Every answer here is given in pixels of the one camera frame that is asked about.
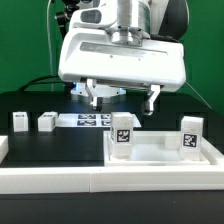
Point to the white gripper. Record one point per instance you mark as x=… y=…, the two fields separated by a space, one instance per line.
x=89 y=54

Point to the white square table top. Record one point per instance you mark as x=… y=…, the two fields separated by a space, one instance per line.
x=159 y=148

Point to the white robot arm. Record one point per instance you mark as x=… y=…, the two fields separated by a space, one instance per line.
x=132 y=44

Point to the white marker tag sheet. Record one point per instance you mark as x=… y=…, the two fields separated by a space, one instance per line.
x=83 y=120

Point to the white U-shaped obstacle fence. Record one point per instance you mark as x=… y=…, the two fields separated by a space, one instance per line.
x=108 y=179

